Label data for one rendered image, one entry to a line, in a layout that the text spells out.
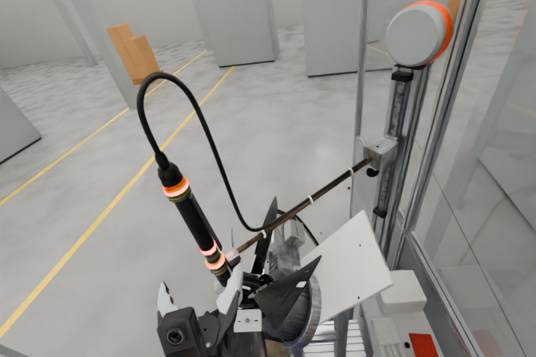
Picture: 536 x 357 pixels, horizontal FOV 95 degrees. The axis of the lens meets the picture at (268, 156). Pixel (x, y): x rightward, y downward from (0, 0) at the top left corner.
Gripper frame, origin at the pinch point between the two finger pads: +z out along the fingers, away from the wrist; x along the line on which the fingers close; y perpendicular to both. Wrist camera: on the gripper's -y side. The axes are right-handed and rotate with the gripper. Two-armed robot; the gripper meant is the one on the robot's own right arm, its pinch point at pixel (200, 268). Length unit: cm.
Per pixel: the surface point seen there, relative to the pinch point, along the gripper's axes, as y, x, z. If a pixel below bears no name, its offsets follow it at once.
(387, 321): 77, 51, 6
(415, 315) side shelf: 79, 64, 6
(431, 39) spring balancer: -23, 64, 32
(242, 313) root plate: 46.4, -1.5, 10.0
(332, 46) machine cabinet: 104, 223, 499
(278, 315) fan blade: 22.7, 11.6, -2.5
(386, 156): 11, 56, 30
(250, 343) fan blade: 46.7, 0.4, 1.2
